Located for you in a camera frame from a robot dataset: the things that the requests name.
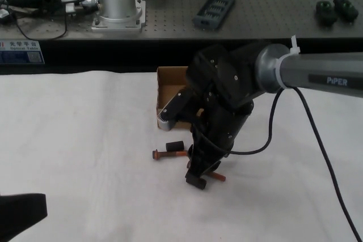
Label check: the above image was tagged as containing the black cylindrical sleeve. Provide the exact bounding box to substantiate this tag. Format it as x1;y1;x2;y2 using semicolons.
185;172;208;190
165;141;185;152

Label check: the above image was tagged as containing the cardboard box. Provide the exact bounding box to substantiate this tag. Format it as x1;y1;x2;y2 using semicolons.
155;66;205;132

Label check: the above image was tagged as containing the rust-brown hex bolt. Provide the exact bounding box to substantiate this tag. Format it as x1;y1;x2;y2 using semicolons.
151;149;189;161
186;160;227;182

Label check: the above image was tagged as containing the white zip tie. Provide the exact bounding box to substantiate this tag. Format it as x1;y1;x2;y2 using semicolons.
272;35;300;90

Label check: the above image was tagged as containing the blue-grey bit case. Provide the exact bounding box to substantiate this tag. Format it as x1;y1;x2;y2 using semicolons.
192;0;238;31

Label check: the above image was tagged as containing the metal bench with holes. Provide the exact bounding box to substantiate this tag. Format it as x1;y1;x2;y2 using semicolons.
0;0;363;41

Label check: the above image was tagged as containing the black part with green spot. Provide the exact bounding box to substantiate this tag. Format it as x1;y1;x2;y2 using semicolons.
332;0;359;23
315;0;339;28

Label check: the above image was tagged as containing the blue-white label sticker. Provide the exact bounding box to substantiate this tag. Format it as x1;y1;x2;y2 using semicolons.
0;40;46;65

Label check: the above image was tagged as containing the looped black cable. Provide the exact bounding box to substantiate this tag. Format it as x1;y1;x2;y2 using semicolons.
195;87;284;156

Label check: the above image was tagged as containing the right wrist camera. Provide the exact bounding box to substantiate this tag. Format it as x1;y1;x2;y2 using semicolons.
157;85;197;132

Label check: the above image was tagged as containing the long black cable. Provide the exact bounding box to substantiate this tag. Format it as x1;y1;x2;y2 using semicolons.
292;86;361;242

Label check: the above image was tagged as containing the thin black bench cable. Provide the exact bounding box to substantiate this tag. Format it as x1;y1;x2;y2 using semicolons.
11;3;69;40

